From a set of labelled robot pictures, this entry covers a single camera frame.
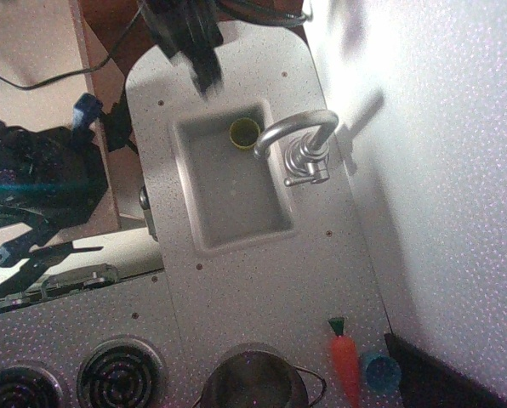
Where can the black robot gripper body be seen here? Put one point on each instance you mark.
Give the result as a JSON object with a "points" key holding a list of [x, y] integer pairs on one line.
{"points": [[189, 28]]}

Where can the silver curved faucet spout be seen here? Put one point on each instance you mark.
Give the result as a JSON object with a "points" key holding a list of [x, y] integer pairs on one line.
{"points": [[325, 120]]}

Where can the silver faucet base with lever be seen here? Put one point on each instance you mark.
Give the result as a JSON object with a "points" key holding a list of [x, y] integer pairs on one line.
{"points": [[306, 164]]}

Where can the yellow-green plastic cup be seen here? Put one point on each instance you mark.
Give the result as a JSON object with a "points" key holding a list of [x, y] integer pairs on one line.
{"points": [[244, 133]]}

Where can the grey toy sink basin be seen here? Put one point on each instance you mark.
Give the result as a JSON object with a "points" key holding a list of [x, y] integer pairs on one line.
{"points": [[233, 199]]}

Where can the black and blue clamp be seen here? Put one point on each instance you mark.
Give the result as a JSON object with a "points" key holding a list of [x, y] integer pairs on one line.
{"points": [[40, 258]]}

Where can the black coil stove burner centre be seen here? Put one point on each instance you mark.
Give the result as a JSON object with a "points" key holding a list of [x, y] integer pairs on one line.
{"points": [[122, 372]]}

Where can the black coil stove burner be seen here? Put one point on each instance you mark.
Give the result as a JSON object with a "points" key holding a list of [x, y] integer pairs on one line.
{"points": [[122, 372], [29, 386]]}

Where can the orange toy carrot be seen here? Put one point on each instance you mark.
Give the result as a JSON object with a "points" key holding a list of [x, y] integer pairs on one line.
{"points": [[345, 360]]}

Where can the blue plastic cup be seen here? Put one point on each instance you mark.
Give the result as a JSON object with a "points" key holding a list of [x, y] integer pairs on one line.
{"points": [[380, 372]]}

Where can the black coil stove burner left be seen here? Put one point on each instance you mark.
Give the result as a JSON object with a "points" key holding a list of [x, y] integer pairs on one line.
{"points": [[29, 386]]}

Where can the silver cabinet door handle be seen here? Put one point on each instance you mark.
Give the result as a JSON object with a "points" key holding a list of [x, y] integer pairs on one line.
{"points": [[146, 208]]}

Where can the metal pot with handle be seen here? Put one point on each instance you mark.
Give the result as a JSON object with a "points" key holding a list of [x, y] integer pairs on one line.
{"points": [[258, 378]]}

